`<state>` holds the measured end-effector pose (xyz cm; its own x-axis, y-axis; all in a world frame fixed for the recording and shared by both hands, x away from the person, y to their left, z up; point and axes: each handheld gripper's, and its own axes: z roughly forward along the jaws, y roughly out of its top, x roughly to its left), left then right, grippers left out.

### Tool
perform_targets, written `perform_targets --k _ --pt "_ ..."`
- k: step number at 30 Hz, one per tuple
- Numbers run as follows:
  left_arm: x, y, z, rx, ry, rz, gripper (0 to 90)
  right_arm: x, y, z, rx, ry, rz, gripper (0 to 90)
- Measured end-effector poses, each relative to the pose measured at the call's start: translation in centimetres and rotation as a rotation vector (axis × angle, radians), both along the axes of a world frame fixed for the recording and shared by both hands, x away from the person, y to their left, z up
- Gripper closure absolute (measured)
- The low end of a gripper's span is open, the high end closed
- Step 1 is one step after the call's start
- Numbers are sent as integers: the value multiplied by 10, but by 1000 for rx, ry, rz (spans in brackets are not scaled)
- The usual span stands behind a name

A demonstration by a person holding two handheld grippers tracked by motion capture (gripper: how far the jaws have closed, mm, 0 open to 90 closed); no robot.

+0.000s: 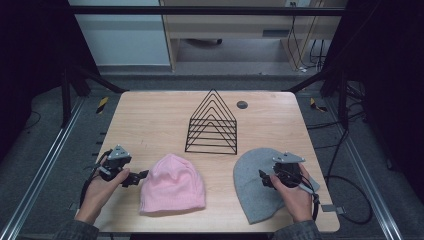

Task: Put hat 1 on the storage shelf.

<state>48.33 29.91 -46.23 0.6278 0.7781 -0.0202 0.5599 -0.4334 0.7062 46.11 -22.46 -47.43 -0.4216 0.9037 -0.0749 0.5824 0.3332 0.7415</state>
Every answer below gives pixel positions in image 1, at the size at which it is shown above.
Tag black curtain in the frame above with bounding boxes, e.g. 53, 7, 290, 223
319, 0, 424, 203
0, 0, 101, 163

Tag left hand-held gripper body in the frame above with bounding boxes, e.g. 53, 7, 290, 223
98, 144, 133, 183

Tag black looped floor cable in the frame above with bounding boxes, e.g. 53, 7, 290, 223
324, 128, 374, 225

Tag aluminium floor rail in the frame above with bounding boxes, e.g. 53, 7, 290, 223
0, 98, 86, 240
324, 98, 405, 240

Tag grey knitted beanie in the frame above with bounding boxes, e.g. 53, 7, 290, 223
232, 147, 321, 225

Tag yellow black striped tape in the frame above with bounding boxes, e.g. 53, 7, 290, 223
95, 96, 110, 115
309, 97, 328, 113

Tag black metal frame crossbar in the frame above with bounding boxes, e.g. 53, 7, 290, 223
68, 5, 346, 16

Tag black metal frame post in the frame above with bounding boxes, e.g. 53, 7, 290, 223
337, 69, 350, 130
60, 66, 73, 128

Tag person's left hand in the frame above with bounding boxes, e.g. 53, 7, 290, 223
75, 167, 131, 225

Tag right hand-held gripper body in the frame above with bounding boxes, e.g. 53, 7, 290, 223
271, 151, 306, 190

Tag grey tape tab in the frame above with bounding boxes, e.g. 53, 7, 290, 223
320, 204, 347, 215

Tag person's right hand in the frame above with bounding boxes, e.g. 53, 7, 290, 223
269, 163, 315, 224

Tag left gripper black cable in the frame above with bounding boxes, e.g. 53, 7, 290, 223
79, 149, 113, 209

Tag black wire triangular rack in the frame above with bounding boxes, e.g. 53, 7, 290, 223
184, 88, 238, 156

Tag black metal frame strut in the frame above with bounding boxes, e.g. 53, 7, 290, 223
70, 64, 130, 95
286, 66, 338, 94

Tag hanging yellow and black cables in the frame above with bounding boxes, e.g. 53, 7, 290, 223
287, 1, 327, 73

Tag light wooden desk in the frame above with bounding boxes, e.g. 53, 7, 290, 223
159, 0, 348, 72

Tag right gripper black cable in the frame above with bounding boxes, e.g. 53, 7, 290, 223
298, 173, 321, 222

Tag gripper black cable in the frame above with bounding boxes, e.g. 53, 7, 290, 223
298, 173, 321, 222
79, 149, 113, 209

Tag pink knitted beanie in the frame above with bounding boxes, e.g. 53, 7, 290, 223
138, 153, 207, 216

